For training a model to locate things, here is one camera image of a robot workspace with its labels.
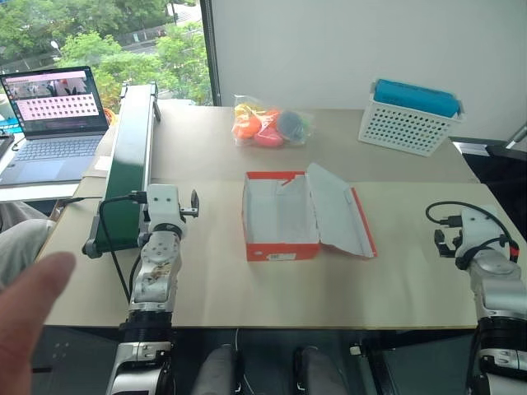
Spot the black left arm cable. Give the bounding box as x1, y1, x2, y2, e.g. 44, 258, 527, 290
98, 190, 148, 304

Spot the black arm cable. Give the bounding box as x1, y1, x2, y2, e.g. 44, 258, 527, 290
98, 190, 148, 304
425, 200, 518, 264

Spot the person's bare hand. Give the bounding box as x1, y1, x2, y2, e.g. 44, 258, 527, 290
0, 251, 77, 395

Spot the pink toy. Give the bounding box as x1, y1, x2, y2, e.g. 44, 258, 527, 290
254, 125, 284, 149

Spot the green conveyor belt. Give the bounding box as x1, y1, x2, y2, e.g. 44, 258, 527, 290
82, 81, 162, 260

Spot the person's grey trouser leg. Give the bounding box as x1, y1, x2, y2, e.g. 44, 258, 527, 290
0, 200, 55, 290

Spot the dark blue toy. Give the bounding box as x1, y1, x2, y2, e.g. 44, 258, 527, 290
277, 110, 306, 139

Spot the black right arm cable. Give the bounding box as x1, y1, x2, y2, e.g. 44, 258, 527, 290
425, 200, 518, 264

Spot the white perforated plastic basket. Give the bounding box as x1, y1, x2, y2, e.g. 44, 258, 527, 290
357, 80, 467, 159

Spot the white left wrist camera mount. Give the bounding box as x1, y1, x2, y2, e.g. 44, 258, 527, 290
146, 184, 189, 236

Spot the clear plastic toy bag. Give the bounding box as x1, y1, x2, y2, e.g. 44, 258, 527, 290
231, 94, 316, 150

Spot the black side furniture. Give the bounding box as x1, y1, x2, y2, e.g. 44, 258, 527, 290
448, 137, 527, 248

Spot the black window frame post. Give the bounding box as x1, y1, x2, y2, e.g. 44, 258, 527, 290
199, 0, 224, 108

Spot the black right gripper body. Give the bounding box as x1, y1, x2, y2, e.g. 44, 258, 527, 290
436, 229, 464, 259

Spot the blue object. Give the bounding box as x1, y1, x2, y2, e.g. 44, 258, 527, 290
373, 78, 459, 121

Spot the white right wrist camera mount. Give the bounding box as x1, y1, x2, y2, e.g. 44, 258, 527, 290
458, 207, 502, 257

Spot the open blue laptop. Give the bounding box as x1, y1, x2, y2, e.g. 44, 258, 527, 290
0, 65, 110, 189

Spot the red and white shoebox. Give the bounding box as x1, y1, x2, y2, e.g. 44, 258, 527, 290
241, 162, 379, 263

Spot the orange toy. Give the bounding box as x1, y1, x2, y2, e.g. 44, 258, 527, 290
232, 105, 281, 142

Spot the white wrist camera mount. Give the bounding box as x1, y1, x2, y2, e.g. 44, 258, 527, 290
458, 207, 502, 257
146, 184, 189, 236

